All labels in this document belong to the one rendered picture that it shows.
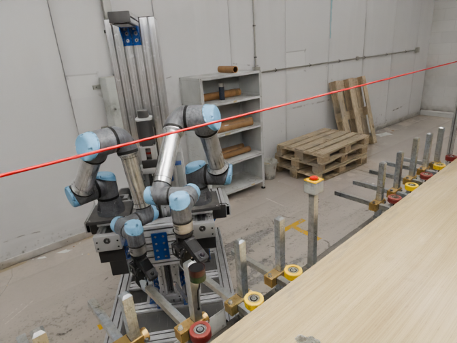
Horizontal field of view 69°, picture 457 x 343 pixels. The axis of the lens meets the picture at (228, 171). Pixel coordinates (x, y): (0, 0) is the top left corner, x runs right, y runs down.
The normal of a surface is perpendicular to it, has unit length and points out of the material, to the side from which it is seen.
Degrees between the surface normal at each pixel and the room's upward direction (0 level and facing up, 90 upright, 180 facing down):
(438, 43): 90
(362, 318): 0
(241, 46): 90
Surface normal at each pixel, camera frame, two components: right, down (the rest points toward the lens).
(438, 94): -0.79, 0.27
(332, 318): -0.07, -0.93
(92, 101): 0.61, 0.24
